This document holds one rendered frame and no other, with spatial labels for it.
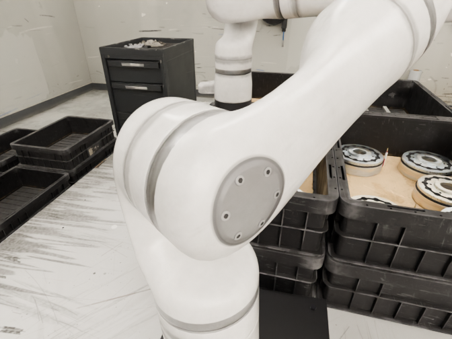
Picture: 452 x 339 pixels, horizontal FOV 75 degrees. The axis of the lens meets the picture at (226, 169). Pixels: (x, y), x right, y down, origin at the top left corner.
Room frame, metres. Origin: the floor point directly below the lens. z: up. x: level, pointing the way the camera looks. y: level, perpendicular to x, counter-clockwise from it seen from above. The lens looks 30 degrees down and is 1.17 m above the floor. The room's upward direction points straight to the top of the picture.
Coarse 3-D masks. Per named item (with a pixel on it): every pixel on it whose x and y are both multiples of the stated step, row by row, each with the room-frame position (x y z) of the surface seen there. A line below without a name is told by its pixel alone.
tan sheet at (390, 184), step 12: (384, 156) 0.65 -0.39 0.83; (384, 168) 0.59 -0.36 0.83; (396, 168) 0.59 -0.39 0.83; (348, 180) 0.53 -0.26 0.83; (360, 180) 0.53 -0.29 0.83; (372, 180) 0.53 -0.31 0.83; (384, 180) 0.53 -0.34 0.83; (396, 180) 0.53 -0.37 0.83; (408, 180) 0.53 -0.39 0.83; (360, 192) 0.49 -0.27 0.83; (372, 192) 0.49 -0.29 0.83; (384, 192) 0.49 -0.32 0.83; (396, 192) 0.49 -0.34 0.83; (408, 192) 0.49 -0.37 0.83; (408, 204) 0.45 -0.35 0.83
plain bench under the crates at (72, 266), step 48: (96, 192) 0.68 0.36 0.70; (48, 240) 0.49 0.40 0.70; (96, 240) 0.49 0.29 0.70; (0, 288) 0.36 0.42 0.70; (48, 288) 0.36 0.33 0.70; (96, 288) 0.36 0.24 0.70; (144, 288) 0.36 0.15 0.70; (0, 336) 0.27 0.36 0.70; (48, 336) 0.27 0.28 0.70; (96, 336) 0.27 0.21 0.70; (144, 336) 0.27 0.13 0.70; (336, 336) 0.27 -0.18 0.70; (384, 336) 0.27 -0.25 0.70; (432, 336) 0.27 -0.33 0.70
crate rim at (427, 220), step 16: (336, 144) 0.50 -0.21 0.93; (336, 160) 0.44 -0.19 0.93; (336, 208) 0.34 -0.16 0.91; (352, 208) 0.32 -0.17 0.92; (368, 208) 0.31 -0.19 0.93; (384, 208) 0.31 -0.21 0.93; (400, 208) 0.31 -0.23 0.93; (416, 208) 0.31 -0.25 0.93; (384, 224) 0.30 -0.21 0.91; (400, 224) 0.30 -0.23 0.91; (416, 224) 0.29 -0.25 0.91; (432, 224) 0.29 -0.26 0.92; (448, 224) 0.29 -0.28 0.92
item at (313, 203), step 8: (328, 152) 0.47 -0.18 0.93; (328, 160) 0.44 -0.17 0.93; (328, 168) 0.41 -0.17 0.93; (328, 176) 0.39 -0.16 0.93; (336, 176) 0.39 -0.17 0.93; (328, 184) 0.36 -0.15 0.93; (336, 184) 0.36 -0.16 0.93; (296, 192) 0.34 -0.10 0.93; (304, 192) 0.34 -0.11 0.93; (328, 192) 0.34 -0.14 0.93; (336, 192) 0.34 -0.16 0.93; (296, 200) 0.33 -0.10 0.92; (304, 200) 0.33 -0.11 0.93; (312, 200) 0.33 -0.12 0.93; (320, 200) 0.33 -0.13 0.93; (328, 200) 0.32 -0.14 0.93; (336, 200) 0.33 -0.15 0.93; (288, 208) 0.34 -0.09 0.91; (296, 208) 0.33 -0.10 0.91; (304, 208) 0.33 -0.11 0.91; (312, 208) 0.33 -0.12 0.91; (320, 208) 0.33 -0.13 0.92; (328, 208) 0.32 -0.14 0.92
